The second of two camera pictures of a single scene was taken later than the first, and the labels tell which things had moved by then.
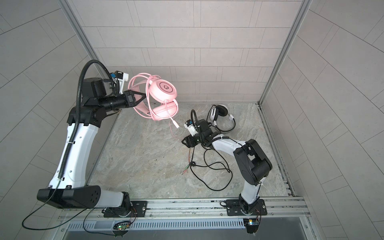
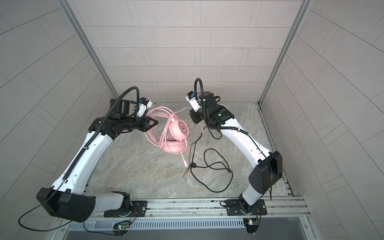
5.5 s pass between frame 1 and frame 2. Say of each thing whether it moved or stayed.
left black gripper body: moved
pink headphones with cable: moved
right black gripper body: moved
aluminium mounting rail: stayed
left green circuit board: stayed
